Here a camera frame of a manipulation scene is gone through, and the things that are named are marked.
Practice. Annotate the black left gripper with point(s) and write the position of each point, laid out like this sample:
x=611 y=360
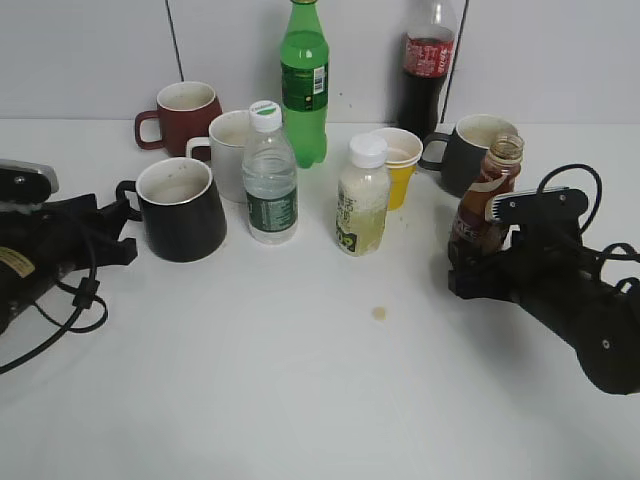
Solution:
x=43 y=246

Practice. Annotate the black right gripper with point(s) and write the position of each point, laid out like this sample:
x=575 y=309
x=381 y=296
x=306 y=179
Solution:
x=543 y=266

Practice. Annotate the brown coffee bottle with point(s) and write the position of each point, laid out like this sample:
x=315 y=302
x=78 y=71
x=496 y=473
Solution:
x=472 y=235

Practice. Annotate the black ceramic mug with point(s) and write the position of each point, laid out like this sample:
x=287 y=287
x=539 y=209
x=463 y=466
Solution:
x=179 y=207

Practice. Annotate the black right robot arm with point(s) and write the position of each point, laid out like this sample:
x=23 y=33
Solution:
x=604 y=333

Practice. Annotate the yellow paper cup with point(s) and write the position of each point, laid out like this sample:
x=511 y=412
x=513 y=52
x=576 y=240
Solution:
x=404 y=151

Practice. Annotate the dark grey ceramic mug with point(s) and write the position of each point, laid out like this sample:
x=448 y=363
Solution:
x=466 y=147

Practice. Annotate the dark red ceramic mug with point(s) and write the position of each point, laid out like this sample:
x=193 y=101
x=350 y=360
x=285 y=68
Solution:
x=184 y=110

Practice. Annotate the white ceramic mug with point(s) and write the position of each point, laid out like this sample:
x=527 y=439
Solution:
x=227 y=136

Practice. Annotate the white yellow juice bottle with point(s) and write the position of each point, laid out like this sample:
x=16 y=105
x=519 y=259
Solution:
x=363 y=195

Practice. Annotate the clear water bottle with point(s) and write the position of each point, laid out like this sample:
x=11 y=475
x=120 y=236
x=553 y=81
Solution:
x=269 y=173

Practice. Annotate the cola bottle red label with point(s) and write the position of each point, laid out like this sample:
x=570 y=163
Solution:
x=428 y=48

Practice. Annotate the green soda bottle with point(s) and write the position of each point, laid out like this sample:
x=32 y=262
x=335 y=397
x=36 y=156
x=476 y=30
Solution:
x=304 y=60

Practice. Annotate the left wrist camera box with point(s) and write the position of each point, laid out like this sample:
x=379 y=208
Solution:
x=26 y=183

